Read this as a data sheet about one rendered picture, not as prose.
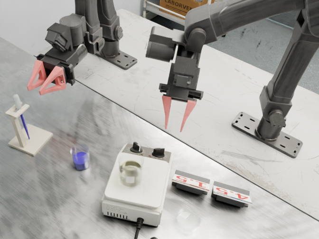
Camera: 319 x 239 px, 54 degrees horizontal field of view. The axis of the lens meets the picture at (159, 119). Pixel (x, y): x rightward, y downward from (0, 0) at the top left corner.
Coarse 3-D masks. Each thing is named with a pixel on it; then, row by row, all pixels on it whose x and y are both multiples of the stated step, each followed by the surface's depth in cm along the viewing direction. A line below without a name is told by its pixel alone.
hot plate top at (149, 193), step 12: (144, 168) 70; (156, 168) 70; (168, 168) 71; (144, 180) 68; (156, 180) 68; (108, 192) 65; (120, 192) 65; (132, 192) 66; (144, 192) 66; (156, 192) 66; (144, 204) 64; (156, 204) 64
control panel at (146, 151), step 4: (128, 144) 81; (144, 148) 80; (148, 148) 81; (152, 148) 81; (144, 152) 78; (148, 152) 78; (164, 152) 80; (168, 152) 81; (144, 156) 75; (148, 156) 76; (152, 156) 76; (164, 156) 78; (168, 156) 78; (164, 160) 75; (168, 160) 76
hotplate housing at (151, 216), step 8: (120, 152) 77; (168, 176) 72; (104, 200) 66; (112, 200) 66; (104, 208) 67; (112, 208) 67; (120, 208) 66; (128, 208) 65; (136, 208) 66; (144, 208) 65; (160, 208) 66; (112, 216) 69; (120, 216) 69; (128, 216) 68; (136, 216) 67; (144, 216) 67; (152, 216) 66; (160, 216) 66; (152, 224) 68
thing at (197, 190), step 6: (180, 174) 80; (186, 174) 80; (198, 180) 79; (204, 180) 79; (180, 186) 76; (186, 186) 75; (192, 186) 73; (192, 192) 76; (198, 192) 75; (204, 192) 77
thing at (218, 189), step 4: (216, 188) 76; (220, 188) 77; (220, 192) 74; (224, 192) 75; (228, 192) 76; (232, 192) 76; (232, 196) 73; (236, 196) 74; (240, 196) 75; (244, 196) 76; (248, 196) 76; (244, 200) 72; (248, 200) 73
